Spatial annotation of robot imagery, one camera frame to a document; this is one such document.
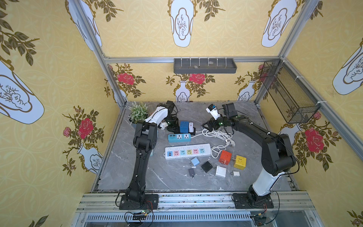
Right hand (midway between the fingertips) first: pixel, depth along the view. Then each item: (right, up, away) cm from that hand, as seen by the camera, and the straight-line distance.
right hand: (204, 122), depth 92 cm
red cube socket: (+12, -20, -7) cm, 25 cm away
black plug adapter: (+1, -26, -7) cm, 27 cm away
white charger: (-8, -4, +5) cm, 10 cm away
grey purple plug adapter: (-8, -28, -8) cm, 31 cm away
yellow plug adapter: (+20, -22, -10) cm, 32 cm away
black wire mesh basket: (+45, +12, -18) cm, 50 cm away
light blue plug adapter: (-6, -24, -4) cm, 25 cm away
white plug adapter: (+8, -28, -10) cm, 30 cm away
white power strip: (-10, -18, -2) cm, 21 cm away
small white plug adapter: (+18, -29, -10) cm, 35 cm away
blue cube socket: (-13, -3, +3) cm, 14 cm away
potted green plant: (-43, +6, 0) cm, 43 cm away
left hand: (-16, -3, +12) cm, 20 cm away
